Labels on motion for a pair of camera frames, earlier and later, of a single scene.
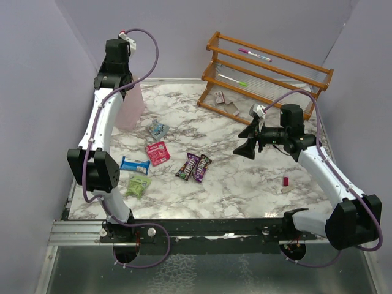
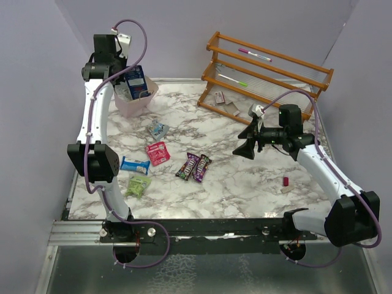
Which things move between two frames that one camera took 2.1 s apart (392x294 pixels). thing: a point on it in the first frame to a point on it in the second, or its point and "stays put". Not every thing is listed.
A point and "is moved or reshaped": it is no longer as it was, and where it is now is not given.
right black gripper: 253,131 stays put
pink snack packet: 158,152 stays put
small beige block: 286,189 stays put
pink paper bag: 133,106 is moved or reshaped
